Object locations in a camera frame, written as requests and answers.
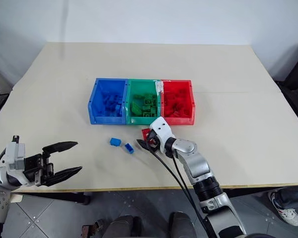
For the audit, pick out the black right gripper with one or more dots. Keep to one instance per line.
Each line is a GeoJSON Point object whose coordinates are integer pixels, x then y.
{"type": "Point", "coordinates": [156, 143]}

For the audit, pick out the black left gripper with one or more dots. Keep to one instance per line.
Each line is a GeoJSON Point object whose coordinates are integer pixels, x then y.
{"type": "Point", "coordinates": [37, 168]}

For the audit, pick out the red toy block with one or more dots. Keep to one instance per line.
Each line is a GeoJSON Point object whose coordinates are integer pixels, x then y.
{"type": "Point", "coordinates": [145, 133]}
{"type": "Point", "coordinates": [180, 109]}

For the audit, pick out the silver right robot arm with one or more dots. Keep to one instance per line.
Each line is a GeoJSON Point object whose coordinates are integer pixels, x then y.
{"type": "Point", "coordinates": [196, 163]}

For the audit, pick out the blue toy block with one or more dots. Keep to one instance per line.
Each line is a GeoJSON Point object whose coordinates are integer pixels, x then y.
{"type": "Point", "coordinates": [108, 99]}
{"type": "Point", "coordinates": [118, 109]}
{"type": "Point", "coordinates": [115, 142]}
{"type": "Point", "coordinates": [129, 148]}

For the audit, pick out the green flat block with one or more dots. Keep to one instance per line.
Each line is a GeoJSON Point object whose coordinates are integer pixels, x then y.
{"type": "Point", "coordinates": [148, 114]}

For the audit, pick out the green wedge block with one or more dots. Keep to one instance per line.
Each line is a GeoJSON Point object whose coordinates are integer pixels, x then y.
{"type": "Point", "coordinates": [136, 108]}

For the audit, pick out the green cube block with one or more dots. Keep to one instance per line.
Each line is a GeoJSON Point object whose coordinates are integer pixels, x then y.
{"type": "Point", "coordinates": [148, 100]}

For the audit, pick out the green plastic bin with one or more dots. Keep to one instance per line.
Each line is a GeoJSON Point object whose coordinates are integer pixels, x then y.
{"type": "Point", "coordinates": [130, 89]}

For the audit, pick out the white tape patch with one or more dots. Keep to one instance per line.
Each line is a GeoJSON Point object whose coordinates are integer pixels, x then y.
{"type": "Point", "coordinates": [159, 86]}

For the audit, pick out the red plastic bin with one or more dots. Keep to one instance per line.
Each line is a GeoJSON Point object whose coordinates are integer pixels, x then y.
{"type": "Point", "coordinates": [191, 104]}

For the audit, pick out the tan tape piece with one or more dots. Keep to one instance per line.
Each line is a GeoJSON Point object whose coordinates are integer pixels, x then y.
{"type": "Point", "coordinates": [16, 198]}

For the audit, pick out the blue plastic bin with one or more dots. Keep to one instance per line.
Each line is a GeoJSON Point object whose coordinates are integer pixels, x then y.
{"type": "Point", "coordinates": [96, 99]}

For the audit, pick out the dark rounded shape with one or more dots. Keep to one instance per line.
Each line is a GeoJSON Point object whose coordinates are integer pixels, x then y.
{"type": "Point", "coordinates": [182, 224]}
{"type": "Point", "coordinates": [125, 226]}

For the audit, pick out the white sneaker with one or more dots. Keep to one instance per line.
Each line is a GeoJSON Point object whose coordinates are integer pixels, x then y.
{"type": "Point", "coordinates": [285, 210]}

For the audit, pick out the blue jeans leg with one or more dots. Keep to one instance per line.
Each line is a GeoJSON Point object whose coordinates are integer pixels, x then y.
{"type": "Point", "coordinates": [293, 197]}

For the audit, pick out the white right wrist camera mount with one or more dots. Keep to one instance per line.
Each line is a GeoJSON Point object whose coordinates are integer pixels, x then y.
{"type": "Point", "coordinates": [161, 126]}

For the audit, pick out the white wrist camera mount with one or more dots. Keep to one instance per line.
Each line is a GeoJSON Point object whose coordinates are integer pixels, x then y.
{"type": "Point", "coordinates": [15, 156]}
{"type": "Point", "coordinates": [161, 126]}

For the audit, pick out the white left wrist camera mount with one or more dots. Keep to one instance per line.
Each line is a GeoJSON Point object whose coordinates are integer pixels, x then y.
{"type": "Point", "coordinates": [15, 156]}

